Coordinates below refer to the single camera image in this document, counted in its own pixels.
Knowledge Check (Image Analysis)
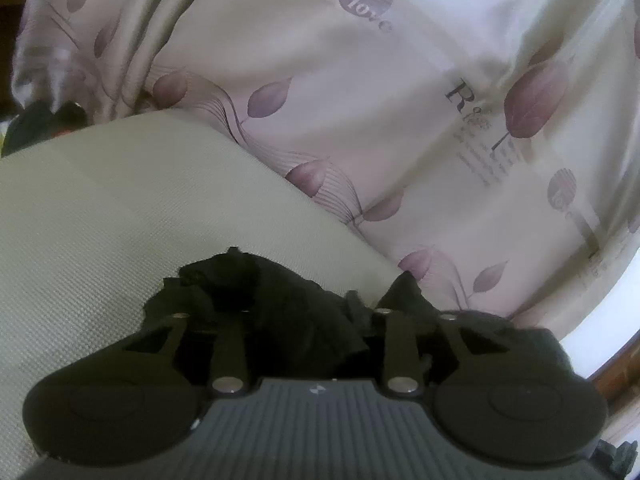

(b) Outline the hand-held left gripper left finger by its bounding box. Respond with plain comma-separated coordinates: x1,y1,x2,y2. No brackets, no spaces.
122,308,251,393

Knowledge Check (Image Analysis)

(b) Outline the black bracket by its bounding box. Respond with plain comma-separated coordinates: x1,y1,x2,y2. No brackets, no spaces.
597,437,640,480

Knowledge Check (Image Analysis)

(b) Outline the brown wooden door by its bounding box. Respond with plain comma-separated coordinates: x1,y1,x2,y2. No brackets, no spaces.
587,355,640,412

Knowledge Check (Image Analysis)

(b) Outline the beige textured mattress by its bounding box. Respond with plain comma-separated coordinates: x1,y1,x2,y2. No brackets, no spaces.
0,112,413,480

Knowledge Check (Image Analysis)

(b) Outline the dark bundle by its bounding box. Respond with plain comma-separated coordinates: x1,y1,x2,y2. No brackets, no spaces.
0,100,89,159

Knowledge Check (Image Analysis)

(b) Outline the leaf print curtain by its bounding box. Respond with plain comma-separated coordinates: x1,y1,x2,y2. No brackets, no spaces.
10,0,640,342

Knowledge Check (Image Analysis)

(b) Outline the black garment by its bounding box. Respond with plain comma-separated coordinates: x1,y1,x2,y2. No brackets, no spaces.
142,246,576,382

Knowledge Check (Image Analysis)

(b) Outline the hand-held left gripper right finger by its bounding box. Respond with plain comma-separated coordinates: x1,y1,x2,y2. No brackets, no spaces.
374,308,507,393

